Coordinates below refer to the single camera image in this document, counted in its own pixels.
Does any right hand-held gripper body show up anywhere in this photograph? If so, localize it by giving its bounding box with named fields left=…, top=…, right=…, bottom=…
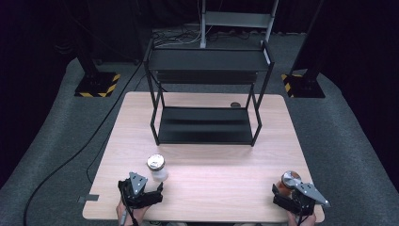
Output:
left=273, top=182, right=331, bottom=217

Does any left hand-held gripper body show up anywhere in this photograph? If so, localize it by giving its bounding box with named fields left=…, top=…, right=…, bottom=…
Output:
left=119, top=171, right=165, bottom=209

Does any glass jar with brown contents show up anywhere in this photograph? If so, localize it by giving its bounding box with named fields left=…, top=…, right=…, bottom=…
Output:
left=277, top=170, right=303, bottom=200

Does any glass jar with white powder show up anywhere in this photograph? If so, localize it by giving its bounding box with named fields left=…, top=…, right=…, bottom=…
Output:
left=146, top=153, right=169, bottom=183

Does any black two-tier metal rack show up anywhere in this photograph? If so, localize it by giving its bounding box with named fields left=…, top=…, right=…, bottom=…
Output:
left=143, top=39, right=276, bottom=148

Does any person's left hand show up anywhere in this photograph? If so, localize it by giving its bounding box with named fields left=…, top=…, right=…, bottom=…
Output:
left=115, top=201, right=150, bottom=226

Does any person's right hand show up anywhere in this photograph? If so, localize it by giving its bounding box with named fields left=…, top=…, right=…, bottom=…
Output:
left=286, top=209, right=317, bottom=226

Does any grey tape strip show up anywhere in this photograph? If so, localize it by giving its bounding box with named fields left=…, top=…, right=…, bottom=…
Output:
left=77, top=194, right=101, bottom=203

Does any black stand with striped base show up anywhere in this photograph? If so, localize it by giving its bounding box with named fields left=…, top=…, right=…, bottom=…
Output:
left=280, top=0, right=327, bottom=99
left=73, top=0, right=121, bottom=98

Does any grey metal stand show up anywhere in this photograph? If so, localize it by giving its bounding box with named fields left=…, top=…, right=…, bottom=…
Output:
left=199, top=0, right=280, bottom=50

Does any right hand-held gripper cable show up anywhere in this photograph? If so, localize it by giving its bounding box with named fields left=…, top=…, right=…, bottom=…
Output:
left=295, top=201, right=308, bottom=226

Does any hand-held gripper cable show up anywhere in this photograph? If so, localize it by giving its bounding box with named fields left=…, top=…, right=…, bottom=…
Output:
left=120, top=187, right=139, bottom=226
left=295, top=201, right=308, bottom=226

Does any left hand-held gripper cable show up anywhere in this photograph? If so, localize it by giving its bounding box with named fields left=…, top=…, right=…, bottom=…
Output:
left=120, top=187, right=139, bottom=226

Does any thin black floor cable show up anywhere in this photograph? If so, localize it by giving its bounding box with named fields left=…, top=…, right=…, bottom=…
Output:
left=86, top=73, right=149, bottom=185

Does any thick black floor cable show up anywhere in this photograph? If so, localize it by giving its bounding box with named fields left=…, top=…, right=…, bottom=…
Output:
left=23, top=59, right=146, bottom=226

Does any tangle of floor cables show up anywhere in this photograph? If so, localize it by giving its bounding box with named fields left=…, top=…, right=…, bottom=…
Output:
left=152, top=27, right=202, bottom=49

